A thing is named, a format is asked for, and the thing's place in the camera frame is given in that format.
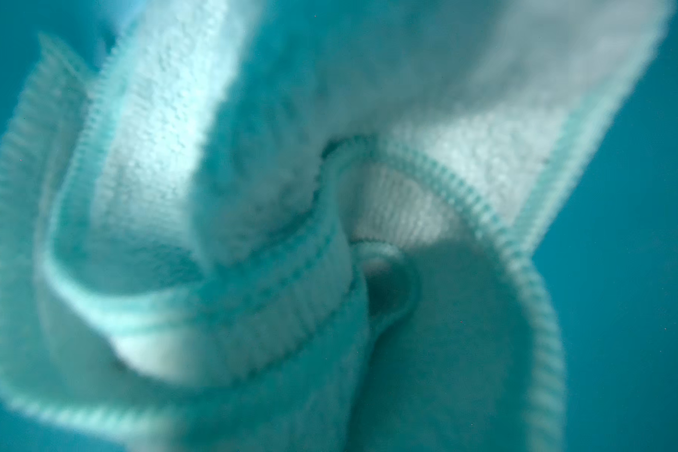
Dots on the mint green microfiber cloth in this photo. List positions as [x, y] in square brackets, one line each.
[305, 225]

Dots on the teal plastic bucket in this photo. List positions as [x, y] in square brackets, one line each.
[610, 259]

